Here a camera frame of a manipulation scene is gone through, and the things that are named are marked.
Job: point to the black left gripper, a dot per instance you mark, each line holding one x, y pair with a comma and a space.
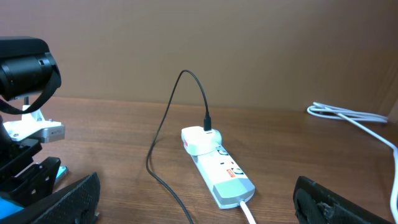
23, 181

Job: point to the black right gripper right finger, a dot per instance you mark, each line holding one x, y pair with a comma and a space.
315, 204

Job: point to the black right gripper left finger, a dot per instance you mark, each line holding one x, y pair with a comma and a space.
75, 203

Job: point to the turquoise screen smartphone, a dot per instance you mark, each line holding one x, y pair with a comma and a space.
62, 172

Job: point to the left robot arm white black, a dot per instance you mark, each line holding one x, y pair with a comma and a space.
29, 77

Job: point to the white usb charger plug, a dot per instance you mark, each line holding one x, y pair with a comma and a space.
197, 141

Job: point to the white power strip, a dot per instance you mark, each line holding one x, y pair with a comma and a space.
226, 181

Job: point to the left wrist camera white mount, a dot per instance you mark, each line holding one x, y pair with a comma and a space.
35, 126

